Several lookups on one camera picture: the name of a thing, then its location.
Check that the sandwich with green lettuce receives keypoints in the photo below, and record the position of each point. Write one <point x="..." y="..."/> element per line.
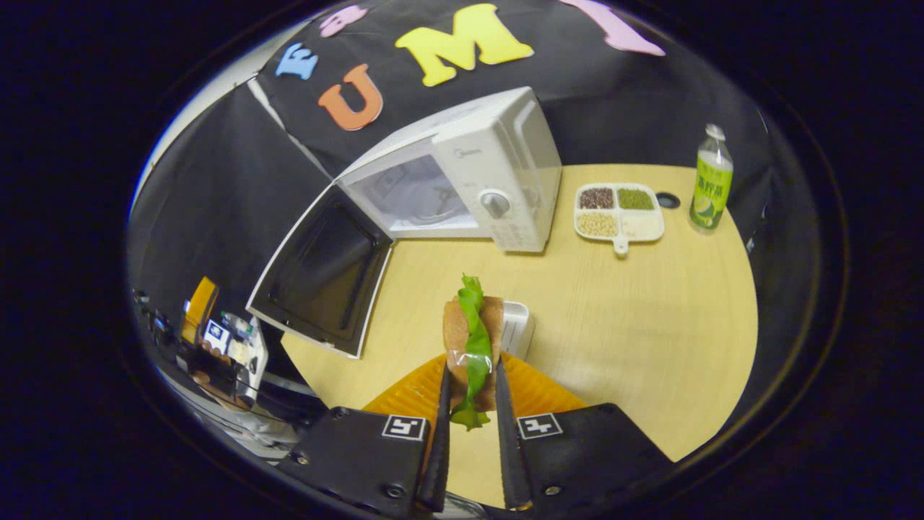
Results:
<point x="473" y="339"/>

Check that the white plastic rack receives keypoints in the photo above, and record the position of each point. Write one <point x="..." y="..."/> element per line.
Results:
<point x="518" y="328"/>

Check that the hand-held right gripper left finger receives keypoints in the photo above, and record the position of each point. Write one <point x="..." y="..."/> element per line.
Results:
<point x="442" y="462"/>

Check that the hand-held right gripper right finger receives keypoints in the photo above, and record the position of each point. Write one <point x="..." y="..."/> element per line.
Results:
<point x="509" y="462"/>

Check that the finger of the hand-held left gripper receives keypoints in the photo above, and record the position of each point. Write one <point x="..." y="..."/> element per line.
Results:
<point x="198" y="310"/>

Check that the green drink bottle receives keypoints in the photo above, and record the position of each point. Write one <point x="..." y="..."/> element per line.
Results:
<point x="712" y="188"/>

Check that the black backdrop cloth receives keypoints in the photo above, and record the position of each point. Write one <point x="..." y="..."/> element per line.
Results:
<point x="216" y="180"/>

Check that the white microwave oven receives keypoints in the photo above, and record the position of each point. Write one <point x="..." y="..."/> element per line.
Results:
<point x="498" y="166"/>

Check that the white divided bean plate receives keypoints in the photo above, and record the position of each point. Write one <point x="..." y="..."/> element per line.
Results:
<point x="619" y="213"/>

